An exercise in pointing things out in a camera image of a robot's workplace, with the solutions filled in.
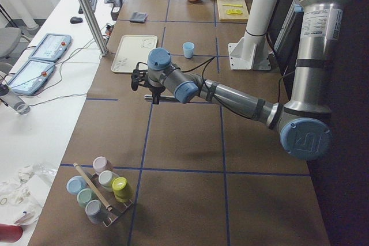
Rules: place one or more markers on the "blue upturned cup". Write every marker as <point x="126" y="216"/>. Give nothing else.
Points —
<point x="75" y="185"/>

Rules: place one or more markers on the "crumpled white plastic bag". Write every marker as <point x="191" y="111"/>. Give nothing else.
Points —
<point x="24" y="195"/>

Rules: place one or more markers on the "pink upturned cup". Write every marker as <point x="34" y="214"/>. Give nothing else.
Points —
<point x="101" y="164"/>

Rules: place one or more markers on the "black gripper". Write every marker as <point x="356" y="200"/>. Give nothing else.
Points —
<point x="155" y="90"/>

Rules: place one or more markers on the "wooden cutting board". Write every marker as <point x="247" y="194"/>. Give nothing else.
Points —
<point x="224" y="17"/>

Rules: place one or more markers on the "green upturned cup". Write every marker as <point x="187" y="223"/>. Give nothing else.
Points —
<point x="85" y="196"/>

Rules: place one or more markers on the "grey upturned cup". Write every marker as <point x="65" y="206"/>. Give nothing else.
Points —
<point x="96" y="212"/>

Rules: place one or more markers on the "aluminium frame post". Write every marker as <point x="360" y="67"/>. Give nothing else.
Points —
<point x="93" y="26"/>

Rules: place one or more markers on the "white wire cup rack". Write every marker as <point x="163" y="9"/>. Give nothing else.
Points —
<point x="119" y="208"/>

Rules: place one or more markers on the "grey folded cloth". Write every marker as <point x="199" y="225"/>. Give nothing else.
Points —
<point x="138" y="17"/>

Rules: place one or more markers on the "clear water bottle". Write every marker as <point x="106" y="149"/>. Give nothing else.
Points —
<point x="10" y="99"/>

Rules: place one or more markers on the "black computer mouse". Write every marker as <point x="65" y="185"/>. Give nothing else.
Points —
<point x="76" y="20"/>

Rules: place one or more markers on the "yellow upturned cup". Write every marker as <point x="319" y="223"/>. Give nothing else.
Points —
<point x="122" y="190"/>

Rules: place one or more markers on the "upper blue teach pendant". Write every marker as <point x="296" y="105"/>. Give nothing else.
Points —
<point x="52" y="47"/>

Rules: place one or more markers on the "yellow plastic knife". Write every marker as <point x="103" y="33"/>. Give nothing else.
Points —
<point x="232" y="5"/>

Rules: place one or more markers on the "light blue plastic cup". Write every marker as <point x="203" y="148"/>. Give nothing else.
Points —
<point x="188" y="49"/>

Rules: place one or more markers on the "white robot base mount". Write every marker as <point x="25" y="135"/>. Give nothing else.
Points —
<point x="251" y="51"/>

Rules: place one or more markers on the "wooden rack handle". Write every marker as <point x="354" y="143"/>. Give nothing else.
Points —
<point x="87" y="177"/>

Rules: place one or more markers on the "lemon slice front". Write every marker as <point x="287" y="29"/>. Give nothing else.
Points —
<point x="234" y="12"/>

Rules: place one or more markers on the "blue teach pendant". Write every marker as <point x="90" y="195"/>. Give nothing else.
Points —
<point x="31" y="77"/>
<point x="52" y="47"/>

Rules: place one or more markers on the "lower blue teach pendant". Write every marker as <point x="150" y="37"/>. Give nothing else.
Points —
<point x="31" y="77"/>

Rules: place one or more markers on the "cream bear serving tray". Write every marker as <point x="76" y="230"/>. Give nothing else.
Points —
<point x="131" y="50"/>

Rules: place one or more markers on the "white upturned cup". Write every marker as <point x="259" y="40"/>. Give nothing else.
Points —
<point x="106" y="179"/>

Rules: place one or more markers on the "red bottle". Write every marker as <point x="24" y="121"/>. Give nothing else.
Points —
<point x="10" y="233"/>

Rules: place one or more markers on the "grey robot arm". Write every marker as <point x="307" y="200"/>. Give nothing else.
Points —
<point x="302" y="123"/>

